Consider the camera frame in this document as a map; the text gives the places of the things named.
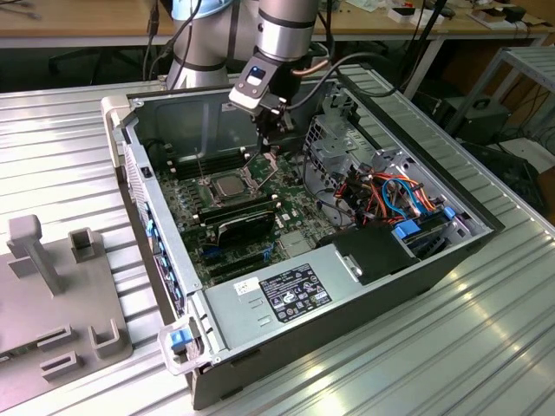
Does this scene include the metal socket cover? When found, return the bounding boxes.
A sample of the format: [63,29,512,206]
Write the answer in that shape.
[241,146,283,192]

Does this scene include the silver CPU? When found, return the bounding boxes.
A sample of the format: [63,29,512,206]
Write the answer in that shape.
[211,175,246,199]

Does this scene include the black RAM slot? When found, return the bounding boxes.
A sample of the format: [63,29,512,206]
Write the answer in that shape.
[166,146,245,164]
[168,152,247,169]
[171,157,249,174]
[173,162,251,180]

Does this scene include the black expansion slot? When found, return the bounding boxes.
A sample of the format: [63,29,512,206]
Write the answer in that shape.
[211,262,267,283]
[206,250,266,270]

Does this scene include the silver metal drive cage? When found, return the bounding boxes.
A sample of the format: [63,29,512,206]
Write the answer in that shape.
[303,113,378,226]

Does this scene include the green motherboard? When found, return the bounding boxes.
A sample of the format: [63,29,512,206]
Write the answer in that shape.
[153,145,330,289]

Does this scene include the green RAM stick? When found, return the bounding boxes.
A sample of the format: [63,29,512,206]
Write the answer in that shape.
[197,197,279,227]

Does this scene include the black graphics card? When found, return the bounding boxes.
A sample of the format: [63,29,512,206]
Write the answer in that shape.
[215,211,278,251]

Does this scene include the silver chipset heatsink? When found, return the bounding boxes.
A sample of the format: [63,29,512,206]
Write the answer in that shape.
[279,233,316,259]

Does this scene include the black plastic shroud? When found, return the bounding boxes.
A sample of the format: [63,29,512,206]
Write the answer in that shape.
[315,224,422,286]

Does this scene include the hard disk in blue carrier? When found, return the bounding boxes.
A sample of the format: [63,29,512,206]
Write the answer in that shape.
[391,215,453,257]

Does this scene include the black equipment case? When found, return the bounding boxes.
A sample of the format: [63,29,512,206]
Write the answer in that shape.
[454,97,511,144]

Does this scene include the wooden desk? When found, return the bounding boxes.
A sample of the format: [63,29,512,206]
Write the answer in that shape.
[0,0,555,49]

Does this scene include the brown cardboard box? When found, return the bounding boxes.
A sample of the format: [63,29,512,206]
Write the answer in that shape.
[470,6,528,29]

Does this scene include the silver power supply unit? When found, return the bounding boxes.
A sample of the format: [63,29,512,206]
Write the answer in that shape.
[202,243,364,353]

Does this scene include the black bag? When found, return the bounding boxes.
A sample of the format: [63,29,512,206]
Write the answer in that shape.
[466,140,548,214]

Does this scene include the grey metal shelf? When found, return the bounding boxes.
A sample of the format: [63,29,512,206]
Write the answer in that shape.
[446,45,555,144]

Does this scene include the blue case latch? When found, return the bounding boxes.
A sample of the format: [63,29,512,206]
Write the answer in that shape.
[170,328,192,351]

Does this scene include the grey PC case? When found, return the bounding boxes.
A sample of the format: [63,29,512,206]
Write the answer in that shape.
[100,72,506,411]

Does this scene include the grey parts rack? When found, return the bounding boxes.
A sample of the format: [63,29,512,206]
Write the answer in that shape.
[0,214,134,406]

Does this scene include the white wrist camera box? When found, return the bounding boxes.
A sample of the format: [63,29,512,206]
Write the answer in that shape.
[228,60,281,117]

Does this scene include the black wire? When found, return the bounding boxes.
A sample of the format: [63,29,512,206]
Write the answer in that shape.
[142,136,177,153]
[301,146,348,226]

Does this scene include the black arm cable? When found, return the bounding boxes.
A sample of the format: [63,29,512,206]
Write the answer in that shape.
[285,52,400,109]

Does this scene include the orange wire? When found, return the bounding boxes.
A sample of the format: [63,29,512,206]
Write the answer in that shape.
[370,172,437,211]

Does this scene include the blue wire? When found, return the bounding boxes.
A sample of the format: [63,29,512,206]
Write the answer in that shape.
[381,178,426,218]

